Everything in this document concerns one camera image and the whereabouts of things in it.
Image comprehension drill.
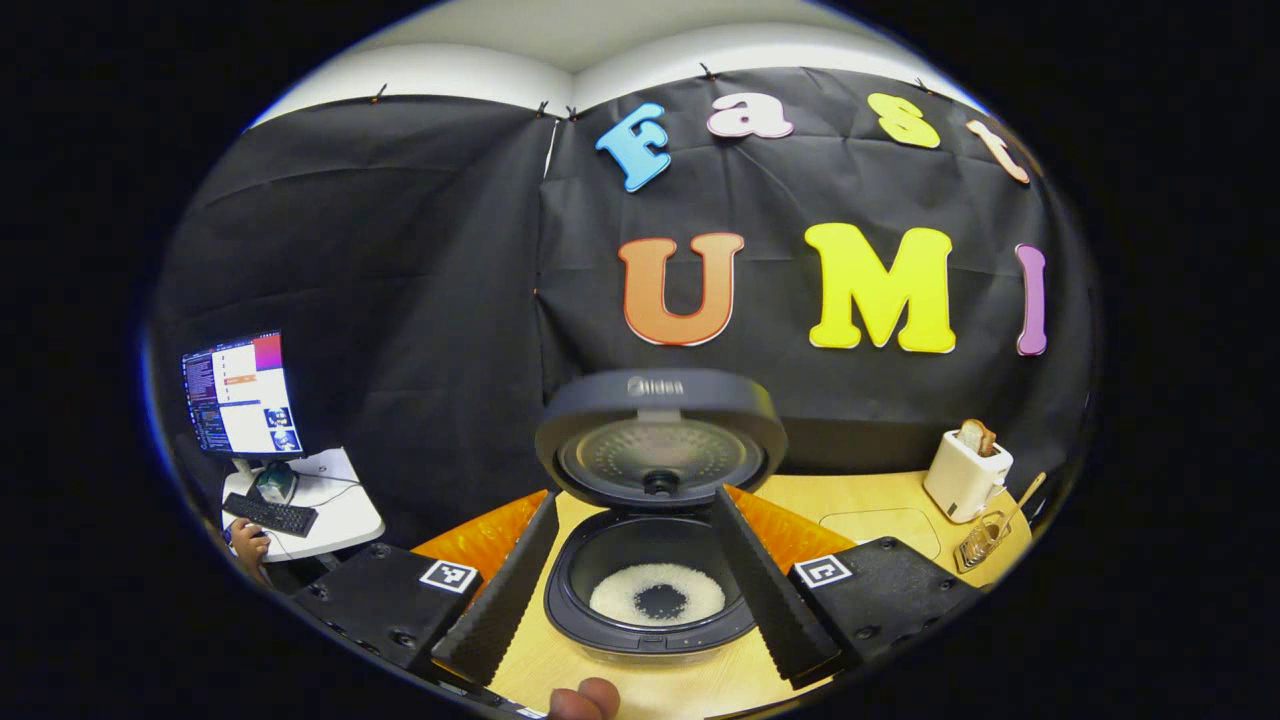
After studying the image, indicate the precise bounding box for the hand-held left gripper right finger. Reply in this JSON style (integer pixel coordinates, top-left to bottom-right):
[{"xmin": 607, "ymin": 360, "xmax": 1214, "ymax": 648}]
[{"xmin": 712, "ymin": 485, "xmax": 986, "ymax": 691}]

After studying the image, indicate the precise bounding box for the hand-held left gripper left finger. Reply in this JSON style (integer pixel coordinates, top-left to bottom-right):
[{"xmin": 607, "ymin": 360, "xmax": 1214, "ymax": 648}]
[{"xmin": 290, "ymin": 490, "xmax": 561, "ymax": 691}]

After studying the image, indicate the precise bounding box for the black silver rice cooker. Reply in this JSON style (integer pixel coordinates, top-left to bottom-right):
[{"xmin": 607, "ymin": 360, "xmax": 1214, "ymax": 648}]
[{"xmin": 535, "ymin": 368, "xmax": 789, "ymax": 666}]

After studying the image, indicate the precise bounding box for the wooden spoon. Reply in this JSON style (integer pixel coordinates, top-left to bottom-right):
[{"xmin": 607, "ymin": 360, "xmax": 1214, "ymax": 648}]
[{"xmin": 985, "ymin": 472, "xmax": 1048, "ymax": 546}]

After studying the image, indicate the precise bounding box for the white side table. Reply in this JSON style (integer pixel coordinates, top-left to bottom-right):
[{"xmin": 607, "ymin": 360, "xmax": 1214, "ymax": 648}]
[{"xmin": 220, "ymin": 447, "xmax": 386, "ymax": 563}]

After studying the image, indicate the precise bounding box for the white toaster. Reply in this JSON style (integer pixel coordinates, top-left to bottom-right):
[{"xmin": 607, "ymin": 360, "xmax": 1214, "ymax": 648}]
[{"xmin": 922, "ymin": 430, "xmax": 1014, "ymax": 524}]

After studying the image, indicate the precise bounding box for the black keyboard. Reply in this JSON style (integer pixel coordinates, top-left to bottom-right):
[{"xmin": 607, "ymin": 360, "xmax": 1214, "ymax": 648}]
[{"xmin": 222, "ymin": 492, "xmax": 319, "ymax": 539}]

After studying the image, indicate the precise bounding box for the teal white desk object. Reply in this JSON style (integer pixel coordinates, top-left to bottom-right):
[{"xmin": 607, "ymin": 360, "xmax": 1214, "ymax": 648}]
[{"xmin": 250, "ymin": 460, "xmax": 299, "ymax": 504}]

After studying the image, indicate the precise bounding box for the black backdrop cloth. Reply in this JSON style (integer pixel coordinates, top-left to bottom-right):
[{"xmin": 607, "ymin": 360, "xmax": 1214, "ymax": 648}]
[{"xmin": 150, "ymin": 68, "xmax": 1101, "ymax": 551}]

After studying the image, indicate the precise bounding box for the computer monitor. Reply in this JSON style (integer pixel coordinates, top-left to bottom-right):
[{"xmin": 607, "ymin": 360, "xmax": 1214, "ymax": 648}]
[{"xmin": 181, "ymin": 332, "xmax": 306, "ymax": 459}]

